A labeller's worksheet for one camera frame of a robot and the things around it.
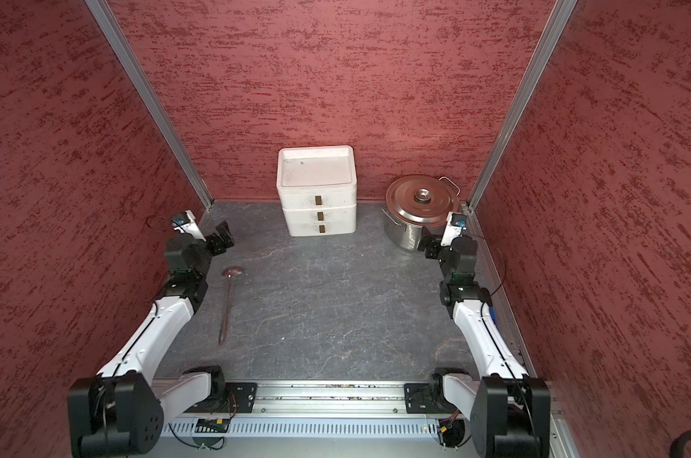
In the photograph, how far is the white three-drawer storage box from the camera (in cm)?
95

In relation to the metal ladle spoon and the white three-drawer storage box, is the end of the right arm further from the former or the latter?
the metal ladle spoon

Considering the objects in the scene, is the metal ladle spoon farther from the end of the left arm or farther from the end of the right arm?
the end of the right arm

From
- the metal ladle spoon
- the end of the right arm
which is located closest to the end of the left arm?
the metal ladle spoon
